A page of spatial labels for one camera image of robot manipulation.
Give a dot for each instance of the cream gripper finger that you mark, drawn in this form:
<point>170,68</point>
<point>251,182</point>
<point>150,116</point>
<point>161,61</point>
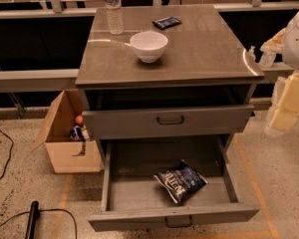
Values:
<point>274,44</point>
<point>284,112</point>

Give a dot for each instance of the blue chip bag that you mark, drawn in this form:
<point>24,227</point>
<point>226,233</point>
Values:
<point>181,182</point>

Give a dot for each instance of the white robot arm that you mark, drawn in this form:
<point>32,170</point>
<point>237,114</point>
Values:
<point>290,52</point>

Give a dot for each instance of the grey drawer cabinet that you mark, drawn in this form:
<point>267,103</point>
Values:
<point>203,65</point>

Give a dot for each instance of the closed top drawer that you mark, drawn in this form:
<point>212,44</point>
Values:
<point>147,123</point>

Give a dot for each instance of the open middle drawer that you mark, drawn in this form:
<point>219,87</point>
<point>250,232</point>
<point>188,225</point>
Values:
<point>133,199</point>

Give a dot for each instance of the clear sanitizer pump bottle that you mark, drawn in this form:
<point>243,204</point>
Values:
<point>267,59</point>

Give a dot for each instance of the small clear pump bottle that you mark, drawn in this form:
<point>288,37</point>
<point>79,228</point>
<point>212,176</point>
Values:
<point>251,52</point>

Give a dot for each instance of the small dark blue snack packet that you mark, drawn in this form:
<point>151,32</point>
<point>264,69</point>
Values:
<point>167,22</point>

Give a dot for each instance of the white ceramic bowl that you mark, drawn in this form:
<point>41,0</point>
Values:
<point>148,46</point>

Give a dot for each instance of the clear plastic water bottle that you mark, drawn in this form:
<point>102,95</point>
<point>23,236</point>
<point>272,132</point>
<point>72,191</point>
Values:
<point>114,16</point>

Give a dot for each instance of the orange ball in box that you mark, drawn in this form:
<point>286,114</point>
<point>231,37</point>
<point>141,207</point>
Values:
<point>79,120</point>

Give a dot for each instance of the blue can in box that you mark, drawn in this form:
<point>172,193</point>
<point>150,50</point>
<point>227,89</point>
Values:
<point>76,134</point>

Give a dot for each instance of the cardboard box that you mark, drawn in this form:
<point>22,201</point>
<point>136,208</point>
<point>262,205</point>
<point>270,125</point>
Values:
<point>67,156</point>

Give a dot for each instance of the grey metal railing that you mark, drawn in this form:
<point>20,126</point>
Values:
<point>52,80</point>

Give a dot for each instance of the black cylindrical floor object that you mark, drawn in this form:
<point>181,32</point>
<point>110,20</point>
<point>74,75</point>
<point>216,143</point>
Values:
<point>32,219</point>

